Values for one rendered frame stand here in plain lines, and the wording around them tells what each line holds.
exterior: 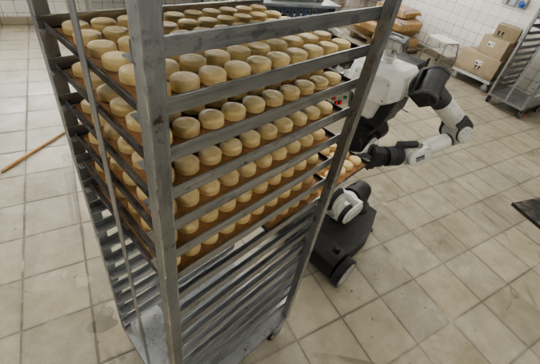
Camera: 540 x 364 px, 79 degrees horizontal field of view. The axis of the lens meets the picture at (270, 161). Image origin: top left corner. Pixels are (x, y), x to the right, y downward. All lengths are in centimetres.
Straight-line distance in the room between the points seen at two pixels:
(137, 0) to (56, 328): 183
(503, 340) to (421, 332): 49
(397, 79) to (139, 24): 124
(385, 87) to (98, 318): 178
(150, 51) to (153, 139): 13
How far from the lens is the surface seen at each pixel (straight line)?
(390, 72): 153
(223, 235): 92
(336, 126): 259
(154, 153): 50
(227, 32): 53
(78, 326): 204
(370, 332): 210
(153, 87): 45
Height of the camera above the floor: 176
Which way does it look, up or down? 38 degrees down
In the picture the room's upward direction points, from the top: 10 degrees clockwise
